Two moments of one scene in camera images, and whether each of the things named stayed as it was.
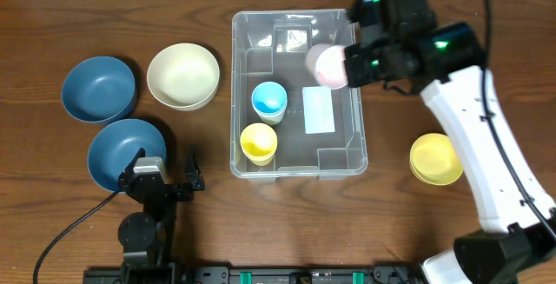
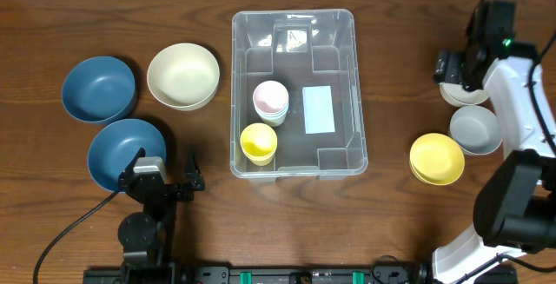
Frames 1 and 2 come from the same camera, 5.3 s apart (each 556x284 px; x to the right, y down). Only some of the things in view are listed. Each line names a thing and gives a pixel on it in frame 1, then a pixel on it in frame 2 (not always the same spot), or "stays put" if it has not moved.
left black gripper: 194,184 stays put
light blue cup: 269,97 -> 271,115
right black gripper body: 380,66 -> 458,69
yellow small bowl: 434,160 stays put
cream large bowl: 183,76 stays put
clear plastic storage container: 285,125 stays put
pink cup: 326,63 -> 270,97
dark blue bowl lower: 114,145 stays put
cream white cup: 271,119 stays put
